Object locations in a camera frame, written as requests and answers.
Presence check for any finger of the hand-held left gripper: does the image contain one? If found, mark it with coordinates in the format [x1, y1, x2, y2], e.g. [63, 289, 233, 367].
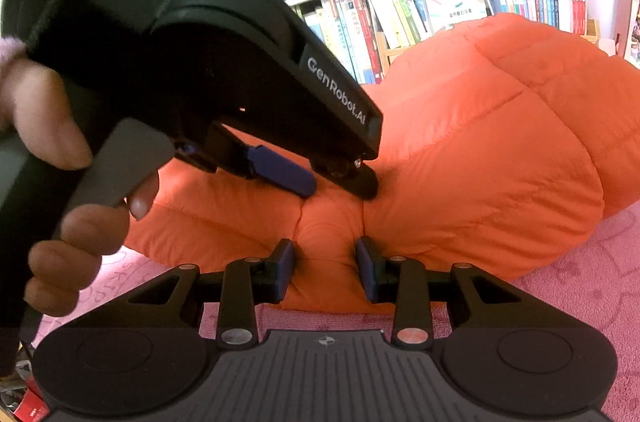
[175, 122, 317, 199]
[309, 156, 379, 202]

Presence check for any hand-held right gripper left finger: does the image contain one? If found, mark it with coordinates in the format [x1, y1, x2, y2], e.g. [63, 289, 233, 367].
[127, 238, 296, 350]

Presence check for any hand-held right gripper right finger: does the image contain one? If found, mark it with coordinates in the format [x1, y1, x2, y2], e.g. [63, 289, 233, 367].
[354, 236, 522, 350]

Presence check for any orange puffer jacket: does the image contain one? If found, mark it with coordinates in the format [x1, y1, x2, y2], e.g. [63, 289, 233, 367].
[122, 13, 640, 315]

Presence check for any person's left forearm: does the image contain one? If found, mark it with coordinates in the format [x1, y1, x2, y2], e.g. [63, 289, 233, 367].
[0, 37, 27, 66]

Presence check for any person's left hand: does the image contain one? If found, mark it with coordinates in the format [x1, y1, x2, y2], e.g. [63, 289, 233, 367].
[0, 46, 162, 319]

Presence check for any wooden bookshelf with drawers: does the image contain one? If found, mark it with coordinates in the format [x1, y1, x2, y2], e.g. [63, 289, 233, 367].
[280, 0, 602, 70]

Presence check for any white box with colourful print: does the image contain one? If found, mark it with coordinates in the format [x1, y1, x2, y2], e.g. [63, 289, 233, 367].
[422, 0, 489, 36]

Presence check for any pink blanket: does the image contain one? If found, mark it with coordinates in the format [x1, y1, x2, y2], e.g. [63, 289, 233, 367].
[30, 202, 640, 422]

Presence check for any red printed box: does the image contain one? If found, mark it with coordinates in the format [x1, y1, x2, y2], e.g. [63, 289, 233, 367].
[0, 379, 52, 422]

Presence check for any pink easel stand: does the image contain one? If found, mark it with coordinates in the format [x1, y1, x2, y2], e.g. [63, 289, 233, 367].
[612, 0, 640, 64]

